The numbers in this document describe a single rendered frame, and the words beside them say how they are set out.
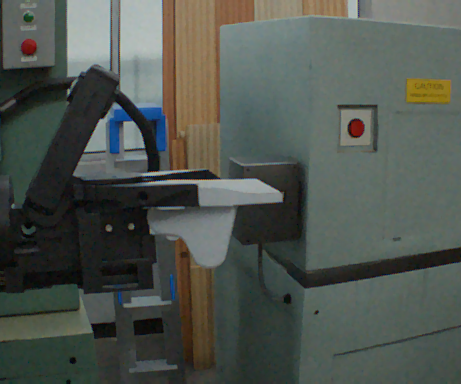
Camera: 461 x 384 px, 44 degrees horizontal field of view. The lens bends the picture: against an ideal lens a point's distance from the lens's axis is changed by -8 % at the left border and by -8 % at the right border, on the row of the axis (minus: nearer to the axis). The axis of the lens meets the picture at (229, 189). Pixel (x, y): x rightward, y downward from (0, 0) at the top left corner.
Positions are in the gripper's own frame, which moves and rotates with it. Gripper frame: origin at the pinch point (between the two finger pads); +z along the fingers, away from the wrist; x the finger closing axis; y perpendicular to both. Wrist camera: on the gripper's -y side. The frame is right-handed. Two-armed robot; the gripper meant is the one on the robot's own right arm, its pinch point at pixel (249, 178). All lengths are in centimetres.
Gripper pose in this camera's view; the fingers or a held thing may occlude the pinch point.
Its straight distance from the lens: 48.3
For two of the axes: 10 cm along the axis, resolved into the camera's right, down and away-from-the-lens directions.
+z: 9.6, -0.7, 2.8
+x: 2.9, 0.8, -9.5
